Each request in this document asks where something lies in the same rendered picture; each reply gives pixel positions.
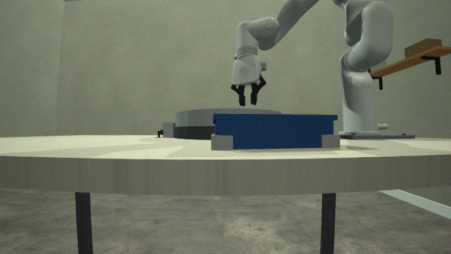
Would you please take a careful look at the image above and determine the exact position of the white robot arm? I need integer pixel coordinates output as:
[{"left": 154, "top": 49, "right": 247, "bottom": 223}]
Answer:
[{"left": 234, "top": 0, "right": 393, "bottom": 135}]

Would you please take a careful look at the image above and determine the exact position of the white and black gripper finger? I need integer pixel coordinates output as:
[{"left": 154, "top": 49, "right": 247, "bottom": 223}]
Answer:
[
  {"left": 250, "top": 74, "right": 266, "bottom": 105},
  {"left": 231, "top": 85, "right": 245, "bottom": 106}
]

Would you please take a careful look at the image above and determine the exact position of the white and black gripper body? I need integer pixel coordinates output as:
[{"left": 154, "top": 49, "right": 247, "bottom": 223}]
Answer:
[{"left": 233, "top": 54, "right": 262, "bottom": 87}]

